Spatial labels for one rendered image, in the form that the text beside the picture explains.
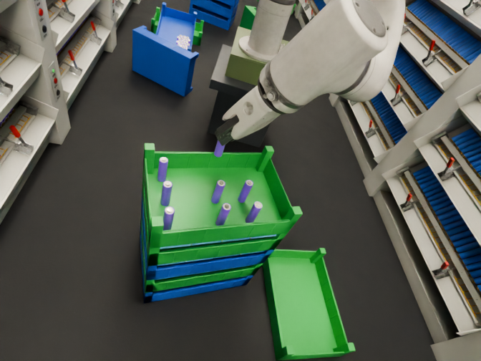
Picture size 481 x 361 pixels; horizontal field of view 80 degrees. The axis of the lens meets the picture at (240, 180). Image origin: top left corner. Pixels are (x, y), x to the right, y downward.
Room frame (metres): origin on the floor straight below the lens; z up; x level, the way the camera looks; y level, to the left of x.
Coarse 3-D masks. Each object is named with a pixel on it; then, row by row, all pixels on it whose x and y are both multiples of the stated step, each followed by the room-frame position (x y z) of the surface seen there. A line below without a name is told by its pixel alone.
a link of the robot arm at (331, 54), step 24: (336, 0) 0.38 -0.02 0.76; (360, 0) 0.39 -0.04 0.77; (312, 24) 0.39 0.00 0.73; (336, 24) 0.36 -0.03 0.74; (360, 24) 0.36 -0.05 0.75; (384, 24) 0.41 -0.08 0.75; (288, 48) 0.39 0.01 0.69; (312, 48) 0.37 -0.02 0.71; (336, 48) 0.36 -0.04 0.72; (360, 48) 0.36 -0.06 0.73; (384, 48) 0.38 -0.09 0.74; (288, 72) 0.37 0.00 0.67; (312, 72) 0.37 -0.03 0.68; (336, 72) 0.37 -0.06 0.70; (360, 72) 0.40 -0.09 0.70; (288, 96) 0.38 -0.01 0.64; (312, 96) 0.38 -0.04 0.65
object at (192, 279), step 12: (144, 264) 0.28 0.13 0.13; (144, 276) 0.26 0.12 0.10; (180, 276) 0.31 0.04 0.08; (192, 276) 0.30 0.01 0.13; (204, 276) 0.31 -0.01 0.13; (216, 276) 0.33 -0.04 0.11; (228, 276) 0.35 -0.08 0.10; (240, 276) 0.38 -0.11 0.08; (156, 288) 0.25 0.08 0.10; (168, 288) 0.27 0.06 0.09
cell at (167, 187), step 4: (168, 180) 0.35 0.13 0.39; (164, 184) 0.34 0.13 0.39; (168, 184) 0.34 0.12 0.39; (172, 184) 0.34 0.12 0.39; (164, 188) 0.33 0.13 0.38; (168, 188) 0.33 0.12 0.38; (164, 192) 0.33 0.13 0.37; (168, 192) 0.33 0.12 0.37; (164, 196) 0.33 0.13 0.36; (168, 196) 0.33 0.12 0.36; (164, 200) 0.33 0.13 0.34; (168, 200) 0.34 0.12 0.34; (164, 204) 0.33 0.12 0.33; (168, 204) 0.34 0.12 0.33
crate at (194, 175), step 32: (192, 160) 0.46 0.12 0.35; (224, 160) 0.50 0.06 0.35; (256, 160) 0.55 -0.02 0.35; (160, 192) 0.36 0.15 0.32; (192, 192) 0.39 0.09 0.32; (224, 192) 0.43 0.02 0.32; (256, 192) 0.47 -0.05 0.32; (160, 224) 0.25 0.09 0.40; (192, 224) 0.32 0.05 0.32; (224, 224) 0.35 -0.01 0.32; (256, 224) 0.35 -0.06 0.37; (288, 224) 0.39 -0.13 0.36
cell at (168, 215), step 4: (168, 208) 0.29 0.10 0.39; (172, 208) 0.29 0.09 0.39; (164, 212) 0.28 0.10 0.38; (168, 212) 0.28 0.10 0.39; (172, 212) 0.28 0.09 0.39; (164, 216) 0.28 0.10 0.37; (168, 216) 0.28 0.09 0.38; (172, 216) 0.28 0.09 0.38; (164, 220) 0.28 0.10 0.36; (168, 220) 0.28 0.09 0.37; (172, 220) 0.28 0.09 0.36; (164, 224) 0.28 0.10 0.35; (168, 224) 0.28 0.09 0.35; (164, 228) 0.28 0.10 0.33; (168, 228) 0.28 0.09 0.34
